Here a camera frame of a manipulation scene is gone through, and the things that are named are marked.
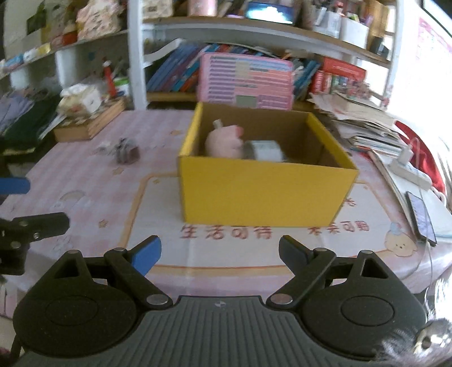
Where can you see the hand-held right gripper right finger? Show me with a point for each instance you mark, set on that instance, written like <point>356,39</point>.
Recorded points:
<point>289,250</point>

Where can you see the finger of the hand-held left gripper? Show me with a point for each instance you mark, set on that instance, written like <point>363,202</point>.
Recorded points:
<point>14,186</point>
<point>42,226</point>

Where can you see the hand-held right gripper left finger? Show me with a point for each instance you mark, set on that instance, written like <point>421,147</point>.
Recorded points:
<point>148,252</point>

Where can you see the yellow cardboard box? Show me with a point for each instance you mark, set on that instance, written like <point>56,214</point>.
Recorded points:
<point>261,197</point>

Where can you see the grey ribbed roll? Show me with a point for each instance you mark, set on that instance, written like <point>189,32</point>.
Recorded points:
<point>263,151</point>

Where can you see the white storage container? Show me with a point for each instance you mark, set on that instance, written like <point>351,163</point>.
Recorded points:
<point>353,31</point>

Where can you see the pink cylindrical container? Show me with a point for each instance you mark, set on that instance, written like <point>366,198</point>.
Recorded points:
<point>201,7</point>

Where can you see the pile of dark clothes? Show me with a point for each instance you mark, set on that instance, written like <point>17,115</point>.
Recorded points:
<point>24,116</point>

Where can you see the wooden chess box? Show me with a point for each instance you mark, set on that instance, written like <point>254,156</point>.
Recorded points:
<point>91,121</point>

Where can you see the small dark grey object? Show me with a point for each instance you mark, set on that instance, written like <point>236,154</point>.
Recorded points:
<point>125,151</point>

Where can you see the cream tissue box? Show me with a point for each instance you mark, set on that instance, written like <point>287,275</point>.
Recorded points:
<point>79,98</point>

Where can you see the pink plush pig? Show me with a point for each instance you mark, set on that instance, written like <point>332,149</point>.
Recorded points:
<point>222,143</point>

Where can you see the row of small boxes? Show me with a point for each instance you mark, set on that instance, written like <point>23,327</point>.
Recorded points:
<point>35,53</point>

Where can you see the black smartphone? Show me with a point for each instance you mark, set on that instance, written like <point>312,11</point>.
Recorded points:
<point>420,215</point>

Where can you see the white power strip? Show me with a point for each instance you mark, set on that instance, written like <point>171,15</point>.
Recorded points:
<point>411,171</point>

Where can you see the stack of papers and books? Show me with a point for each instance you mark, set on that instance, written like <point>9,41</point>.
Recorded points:
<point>363,123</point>

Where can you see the white green jar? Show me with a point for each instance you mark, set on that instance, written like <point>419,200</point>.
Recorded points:
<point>122,84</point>

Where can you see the white charger plug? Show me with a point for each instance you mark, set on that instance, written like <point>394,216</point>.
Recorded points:
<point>406,153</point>

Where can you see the white notebook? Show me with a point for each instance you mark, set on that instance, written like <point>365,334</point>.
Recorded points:
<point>441,211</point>

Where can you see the grey furry trim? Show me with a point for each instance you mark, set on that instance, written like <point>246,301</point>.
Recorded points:
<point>423,338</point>

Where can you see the red bag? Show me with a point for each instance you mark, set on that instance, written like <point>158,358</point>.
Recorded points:
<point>423,148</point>

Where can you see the white bookshelf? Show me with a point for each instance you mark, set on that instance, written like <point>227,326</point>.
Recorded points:
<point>137,70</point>

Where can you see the small red box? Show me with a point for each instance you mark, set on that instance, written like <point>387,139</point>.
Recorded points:
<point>321,81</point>

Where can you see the row of dark blue books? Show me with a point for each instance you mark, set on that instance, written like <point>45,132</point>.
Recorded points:
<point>303,77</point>

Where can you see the pink chart board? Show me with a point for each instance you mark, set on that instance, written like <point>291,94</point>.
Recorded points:
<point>247,81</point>

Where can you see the pink plush doll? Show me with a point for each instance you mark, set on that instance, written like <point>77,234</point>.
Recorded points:
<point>97,17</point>

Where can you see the large red box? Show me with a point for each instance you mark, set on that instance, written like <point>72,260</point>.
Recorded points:
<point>342,68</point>

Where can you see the small black box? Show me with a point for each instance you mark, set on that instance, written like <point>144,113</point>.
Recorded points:
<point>379,47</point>

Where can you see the white quilted handbag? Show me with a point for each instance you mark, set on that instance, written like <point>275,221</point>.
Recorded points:
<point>157,7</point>

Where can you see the clear pen holder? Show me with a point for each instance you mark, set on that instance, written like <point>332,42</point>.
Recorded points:
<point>326,19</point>

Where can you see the phone with lit screen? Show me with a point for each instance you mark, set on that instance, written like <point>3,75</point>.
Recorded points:
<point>270,12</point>

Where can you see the row of yellow books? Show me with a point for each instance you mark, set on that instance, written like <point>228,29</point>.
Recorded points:
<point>379,17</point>

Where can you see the black framed picture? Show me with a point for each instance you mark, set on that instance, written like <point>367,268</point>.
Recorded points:
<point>438,7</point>

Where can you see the pink wall poster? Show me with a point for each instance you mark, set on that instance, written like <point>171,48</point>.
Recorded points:
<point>434,46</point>

